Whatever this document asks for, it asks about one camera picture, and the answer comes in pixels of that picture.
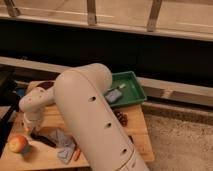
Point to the green plastic tray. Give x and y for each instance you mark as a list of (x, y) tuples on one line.
[(129, 86)]

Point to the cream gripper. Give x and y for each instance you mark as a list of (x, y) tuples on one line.
[(32, 121)]

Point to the red apple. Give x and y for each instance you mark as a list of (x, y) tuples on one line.
[(17, 143)]

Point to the green white marker pen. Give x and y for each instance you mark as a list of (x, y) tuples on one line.
[(115, 88)]

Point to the grey sponge block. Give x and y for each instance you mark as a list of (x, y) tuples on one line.
[(113, 95)]

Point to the black dish brush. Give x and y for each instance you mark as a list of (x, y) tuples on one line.
[(43, 139)]

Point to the purple bowl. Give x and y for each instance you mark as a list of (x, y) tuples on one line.
[(46, 85)]

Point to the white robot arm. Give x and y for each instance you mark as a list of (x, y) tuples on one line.
[(78, 94)]

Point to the grey crumpled cloth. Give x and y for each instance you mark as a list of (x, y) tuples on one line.
[(66, 145)]

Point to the wooden table board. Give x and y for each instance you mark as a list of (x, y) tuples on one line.
[(43, 157)]

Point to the orange carrot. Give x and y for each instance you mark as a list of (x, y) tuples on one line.
[(77, 154)]

